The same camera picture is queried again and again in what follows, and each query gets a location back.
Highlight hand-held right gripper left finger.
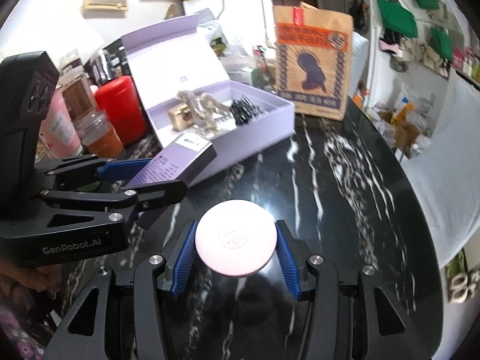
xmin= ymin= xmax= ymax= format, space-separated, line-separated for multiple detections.
xmin=44 ymin=219 xmax=199 ymax=360

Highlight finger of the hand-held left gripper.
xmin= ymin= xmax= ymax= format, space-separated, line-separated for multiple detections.
xmin=35 ymin=154 xmax=152 ymax=182
xmin=32 ymin=179 xmax=187 ymax=220

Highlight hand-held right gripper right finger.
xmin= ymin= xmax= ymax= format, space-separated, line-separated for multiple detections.
xmin=274 ymin=219 xmax=428 ymax=360

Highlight small purple box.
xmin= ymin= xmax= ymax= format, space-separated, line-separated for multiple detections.
xmin=127 ymin=133 xmax=218 ymax=190

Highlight pink round compact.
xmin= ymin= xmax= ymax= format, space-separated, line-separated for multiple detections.
xmin=195 ymin=199 xmax=278 ymax=278

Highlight gold perfume box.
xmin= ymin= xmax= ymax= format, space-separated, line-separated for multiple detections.
xmin=167 ymin=103 xmax=194 ymax=130

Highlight pearl wavy hair clip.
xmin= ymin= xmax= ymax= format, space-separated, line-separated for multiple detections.
xmin=175 ymin=89 xmax=229 ymax=128

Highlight lavender gift box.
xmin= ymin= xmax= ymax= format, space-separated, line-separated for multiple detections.
xmin=121 ymin=13 xmax=296 ymax=188

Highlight black polka dot scrunchie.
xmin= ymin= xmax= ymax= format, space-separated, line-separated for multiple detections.
xmin=229 ymin=94 xmax=263 ymax=126

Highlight person's left hand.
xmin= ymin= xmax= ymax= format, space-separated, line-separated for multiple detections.
xmin=0 ymin=260 xmax=51 ymax=308

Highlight clear jar with orange contents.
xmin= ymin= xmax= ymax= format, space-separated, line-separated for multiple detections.
xmin=73 ymin=109 xmax=124 ymax=158

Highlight pink bottle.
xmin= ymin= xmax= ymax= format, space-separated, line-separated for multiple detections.
xmin=39 ymin=90 xmax=83 ymax=158

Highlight red plastic container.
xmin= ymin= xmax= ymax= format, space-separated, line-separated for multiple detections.
xmin=94 ymin=76 xmax=148 ymax=147

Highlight jar with brown contents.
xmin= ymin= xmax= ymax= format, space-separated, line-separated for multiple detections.
xmin=60 ymin=71 xmax=99 ymax=121

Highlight metal thermos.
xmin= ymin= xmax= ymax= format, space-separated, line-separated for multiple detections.
xmin=90 ymin=49 xmax=121 ymax=83

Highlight beige fluffy slippers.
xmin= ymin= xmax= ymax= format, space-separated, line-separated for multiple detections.
xmin=448 ymin=266 xmax=480 ymax=304

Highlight cardboard box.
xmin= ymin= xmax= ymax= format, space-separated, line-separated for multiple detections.
xmin=390 ymin=120 xmax=421 ymax=154

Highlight purple floral garment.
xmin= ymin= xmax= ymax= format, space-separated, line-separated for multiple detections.
xmin=0 ymin=304 xmax=57 ymax=360

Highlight yellow plastic bag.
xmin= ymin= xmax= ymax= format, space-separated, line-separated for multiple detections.
xmin=392 ymin=101 xmax=415 ymax=121

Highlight wide chair with grey cover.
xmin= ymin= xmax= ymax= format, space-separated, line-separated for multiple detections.
xmin=397 ymin=69 xmax=480 ymax=271

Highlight printed brown paper bag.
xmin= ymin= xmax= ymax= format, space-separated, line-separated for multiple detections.
xmin=272 ymin=2 xmax=355 ymax=121

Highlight white refrigerator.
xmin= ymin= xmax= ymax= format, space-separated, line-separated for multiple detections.
xmin=182 ymin=0 xmax=276 ymax=38

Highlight black handbag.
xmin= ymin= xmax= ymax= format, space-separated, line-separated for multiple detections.
xmin=347 ymin=0 xmax=370 ymax=32

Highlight green tote bag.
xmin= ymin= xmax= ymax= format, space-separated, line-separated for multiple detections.
xmin=376 ymin=0 xmax=419 ymax=38

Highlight row of cosmetic bottles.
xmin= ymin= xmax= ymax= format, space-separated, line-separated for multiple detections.
xmin=452 ymin=45 xmax=480 ymax=79

